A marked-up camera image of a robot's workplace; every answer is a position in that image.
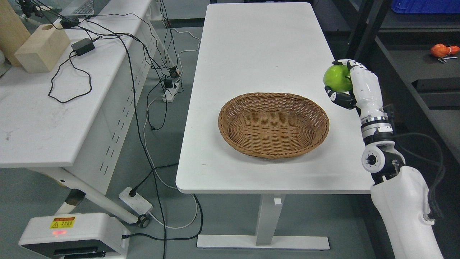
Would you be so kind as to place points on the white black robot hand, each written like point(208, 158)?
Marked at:
point(365, 95)

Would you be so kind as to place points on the green apple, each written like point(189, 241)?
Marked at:
point(338, 78)

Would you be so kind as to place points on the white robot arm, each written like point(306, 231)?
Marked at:
point(399, 193)

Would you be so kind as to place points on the orange toy on shelf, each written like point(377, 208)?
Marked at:
point(443, 52)

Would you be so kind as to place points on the blue bin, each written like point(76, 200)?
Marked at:
point(426, 6)

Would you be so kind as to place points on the brown wicker basket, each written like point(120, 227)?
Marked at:
point(273, 125)

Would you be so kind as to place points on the white center table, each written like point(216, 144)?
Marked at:
point(275, 48)

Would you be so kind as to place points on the white far power strip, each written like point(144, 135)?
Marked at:
point(170, 90)

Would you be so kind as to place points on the white floor power strip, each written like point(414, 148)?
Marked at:
point(135, 201)

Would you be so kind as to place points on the black power adapter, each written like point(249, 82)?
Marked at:
point(83, 46)

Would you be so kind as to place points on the white left desk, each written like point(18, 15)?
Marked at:
point(71, 125)

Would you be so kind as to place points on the silver laptop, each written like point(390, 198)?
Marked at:
point(83, 8)

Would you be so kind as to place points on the light wooden block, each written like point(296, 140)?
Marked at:
point(42, 50)

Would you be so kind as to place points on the white machine with warning label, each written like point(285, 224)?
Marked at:
point(76, 236)

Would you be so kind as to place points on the tall wooden board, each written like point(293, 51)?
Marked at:
point(13, 32)

